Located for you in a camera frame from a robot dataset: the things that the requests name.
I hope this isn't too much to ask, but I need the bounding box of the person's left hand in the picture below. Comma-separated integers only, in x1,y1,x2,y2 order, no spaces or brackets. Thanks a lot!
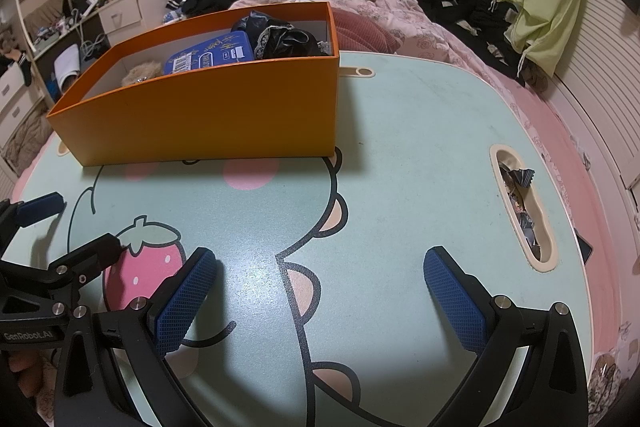
9,350,43,398

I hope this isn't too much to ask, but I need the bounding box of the white rolled paper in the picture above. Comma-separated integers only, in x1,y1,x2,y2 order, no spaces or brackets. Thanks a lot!
53,43,81,93

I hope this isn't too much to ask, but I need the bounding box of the black lace-trimmed garment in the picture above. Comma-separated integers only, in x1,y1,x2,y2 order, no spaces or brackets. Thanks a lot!
232,11,330,60

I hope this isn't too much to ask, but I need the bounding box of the white bedside drawer cabinet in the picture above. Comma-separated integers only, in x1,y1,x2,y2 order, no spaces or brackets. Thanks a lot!
99,0,169,46

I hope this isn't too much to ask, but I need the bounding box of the orange cardboard box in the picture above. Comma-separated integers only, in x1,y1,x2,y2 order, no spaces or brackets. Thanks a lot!
48,2,340,166

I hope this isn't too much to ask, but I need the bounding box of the white wardrobe shelving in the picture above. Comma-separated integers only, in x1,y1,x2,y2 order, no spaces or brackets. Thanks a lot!
1,0,63,170

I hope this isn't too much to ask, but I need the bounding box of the brown fur pompom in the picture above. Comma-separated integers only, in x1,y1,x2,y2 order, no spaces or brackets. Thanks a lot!
122,61,163,87

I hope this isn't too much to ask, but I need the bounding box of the crumpled foil wrapper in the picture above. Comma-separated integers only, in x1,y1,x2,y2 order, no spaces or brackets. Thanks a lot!
499,162,541,260

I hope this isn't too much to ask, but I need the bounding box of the red cushion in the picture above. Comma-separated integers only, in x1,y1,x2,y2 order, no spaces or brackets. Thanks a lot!
332,8,401,54

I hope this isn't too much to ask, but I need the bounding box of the black clothes pile right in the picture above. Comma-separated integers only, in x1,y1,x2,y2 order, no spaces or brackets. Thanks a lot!
416,0,525,86

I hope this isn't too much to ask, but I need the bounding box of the smartphone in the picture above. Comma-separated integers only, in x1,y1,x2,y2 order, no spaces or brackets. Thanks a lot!
574,230,593,265

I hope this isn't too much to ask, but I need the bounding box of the green cartoon folding table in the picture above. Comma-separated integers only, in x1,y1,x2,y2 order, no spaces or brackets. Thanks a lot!
6,53,592,426

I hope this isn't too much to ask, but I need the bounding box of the pink floral duvet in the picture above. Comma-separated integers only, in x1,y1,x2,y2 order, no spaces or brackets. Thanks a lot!
231,0,493,77

